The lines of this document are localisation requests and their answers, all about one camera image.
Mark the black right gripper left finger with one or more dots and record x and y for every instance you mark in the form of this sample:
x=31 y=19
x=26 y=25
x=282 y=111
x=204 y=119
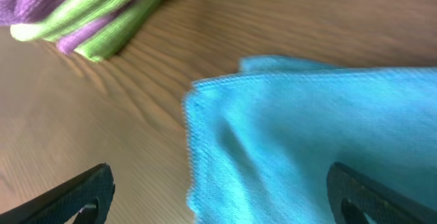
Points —
x=86 y=198

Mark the green bottom folded cloth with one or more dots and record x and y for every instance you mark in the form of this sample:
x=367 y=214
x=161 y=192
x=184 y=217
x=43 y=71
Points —
x=116 y=32

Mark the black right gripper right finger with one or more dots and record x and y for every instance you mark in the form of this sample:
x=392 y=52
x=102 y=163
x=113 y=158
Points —
x=354 y=198

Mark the blue microfiber cloth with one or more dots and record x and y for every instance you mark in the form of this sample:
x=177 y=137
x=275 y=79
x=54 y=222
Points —
x=261 y=141

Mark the green upper folded cloth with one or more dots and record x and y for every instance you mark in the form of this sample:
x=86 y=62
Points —
x=66 y=18

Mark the green folded cloth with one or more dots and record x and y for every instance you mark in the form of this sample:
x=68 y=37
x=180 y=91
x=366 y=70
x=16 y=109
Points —
x=116 y=32
x=66 y=18

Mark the purple lower folded cloth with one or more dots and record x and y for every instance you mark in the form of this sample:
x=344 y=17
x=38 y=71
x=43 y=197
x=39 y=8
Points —
x=68 y=43

